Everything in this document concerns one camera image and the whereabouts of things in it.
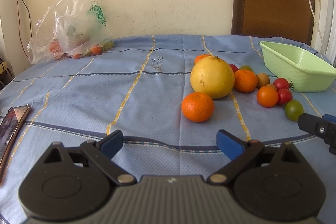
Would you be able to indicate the green tomato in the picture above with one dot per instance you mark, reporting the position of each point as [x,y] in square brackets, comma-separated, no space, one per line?
[246,67]
[293,110]

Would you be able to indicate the white door frame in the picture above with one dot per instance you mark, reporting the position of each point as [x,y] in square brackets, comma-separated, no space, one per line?
[326,26]

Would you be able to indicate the green tomato front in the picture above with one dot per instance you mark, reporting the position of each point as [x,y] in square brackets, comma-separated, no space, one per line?
[293,110]

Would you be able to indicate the orange tangerine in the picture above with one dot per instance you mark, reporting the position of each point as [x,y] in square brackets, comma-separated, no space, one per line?
[245,81]
[200,57]
[197,107]

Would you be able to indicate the smartphone in gold case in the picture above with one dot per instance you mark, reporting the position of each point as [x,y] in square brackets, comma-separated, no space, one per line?
[10,126]

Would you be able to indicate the red cherry tomato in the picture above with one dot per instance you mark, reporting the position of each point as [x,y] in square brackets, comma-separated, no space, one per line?
[282,83]
[284,96]

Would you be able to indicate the blue checked tablecloth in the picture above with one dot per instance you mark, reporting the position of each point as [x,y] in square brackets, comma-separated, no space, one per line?
[137,87]

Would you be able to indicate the light green plastic basket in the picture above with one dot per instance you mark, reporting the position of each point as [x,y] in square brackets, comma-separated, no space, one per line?
[306,71]

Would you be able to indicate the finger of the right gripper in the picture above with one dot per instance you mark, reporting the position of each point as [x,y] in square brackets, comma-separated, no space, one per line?
[319,127]
[329,118]

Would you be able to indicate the brown kiwi fruit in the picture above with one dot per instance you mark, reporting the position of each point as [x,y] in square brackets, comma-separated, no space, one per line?
[263,80]

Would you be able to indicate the small orange tomato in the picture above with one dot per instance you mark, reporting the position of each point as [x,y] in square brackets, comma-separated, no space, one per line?
[267,96]

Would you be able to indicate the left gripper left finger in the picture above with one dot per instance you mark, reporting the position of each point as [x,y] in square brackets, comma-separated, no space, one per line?
[101,154]

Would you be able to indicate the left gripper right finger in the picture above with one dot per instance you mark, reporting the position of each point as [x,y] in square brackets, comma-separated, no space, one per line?
[241,153]

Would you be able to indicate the green tomato back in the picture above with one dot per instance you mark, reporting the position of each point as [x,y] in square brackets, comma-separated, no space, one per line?
[246,67]

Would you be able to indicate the orange fruit in bag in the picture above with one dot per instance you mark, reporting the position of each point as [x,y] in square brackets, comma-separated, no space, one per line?
[96,50]

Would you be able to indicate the clear plastic bag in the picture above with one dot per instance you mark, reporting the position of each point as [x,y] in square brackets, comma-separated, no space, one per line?
[69,29]

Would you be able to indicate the large yellow grapefruit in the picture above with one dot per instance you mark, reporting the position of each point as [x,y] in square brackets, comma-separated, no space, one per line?
[212,76]

